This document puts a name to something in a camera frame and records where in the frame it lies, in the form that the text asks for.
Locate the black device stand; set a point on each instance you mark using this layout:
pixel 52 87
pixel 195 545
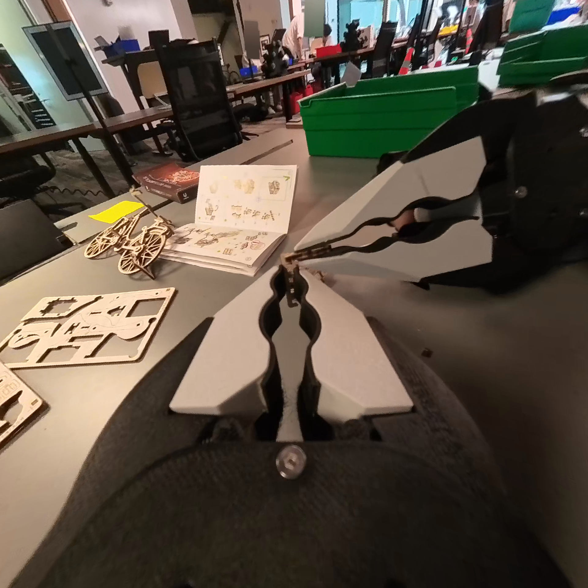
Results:
pixel 353 32
pixel 275 57

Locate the large wooden part sheet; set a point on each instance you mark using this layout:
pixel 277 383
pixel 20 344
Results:
pixel 133 324

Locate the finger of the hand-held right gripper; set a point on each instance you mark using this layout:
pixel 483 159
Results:
pixel 413 257
pixel 413 183

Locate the yellow sticky note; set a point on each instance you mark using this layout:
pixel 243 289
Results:
pixel 115 212

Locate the wooden bicycle model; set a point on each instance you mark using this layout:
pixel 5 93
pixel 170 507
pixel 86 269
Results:
pixel 138 239

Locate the open instruction booklet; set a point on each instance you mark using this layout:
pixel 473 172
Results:
pixel 243 202

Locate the blue storage bin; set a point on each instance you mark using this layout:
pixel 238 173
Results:
pixel 124 47

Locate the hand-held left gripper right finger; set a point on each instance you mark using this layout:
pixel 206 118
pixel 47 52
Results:
pixel 353 363

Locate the black mesh office chair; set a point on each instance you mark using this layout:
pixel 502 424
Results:
pixel 197 101

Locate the dark cardboard box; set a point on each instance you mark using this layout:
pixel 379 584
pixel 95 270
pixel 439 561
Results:
pixel 160 181

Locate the person's right hand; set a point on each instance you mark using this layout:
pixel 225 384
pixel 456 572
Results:
pixel 403 222

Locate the dark wooden desk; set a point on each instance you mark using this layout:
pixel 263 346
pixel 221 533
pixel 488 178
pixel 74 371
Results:
pixel 266 84
pixel 46 134

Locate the framed board on stand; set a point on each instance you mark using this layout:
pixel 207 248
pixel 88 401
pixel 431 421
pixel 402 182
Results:
pixel 64 59

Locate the green plastic bin stack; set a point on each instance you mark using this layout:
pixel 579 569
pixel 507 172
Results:
pixel 542 55
pixel 367 133

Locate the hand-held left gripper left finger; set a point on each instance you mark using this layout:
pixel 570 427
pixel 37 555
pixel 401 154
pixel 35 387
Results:
pixel 220 363

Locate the small wooden model part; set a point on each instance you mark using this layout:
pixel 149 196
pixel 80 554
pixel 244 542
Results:
pixel 291 287

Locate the orange traffic cone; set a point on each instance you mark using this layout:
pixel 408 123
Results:
pixel 406 60

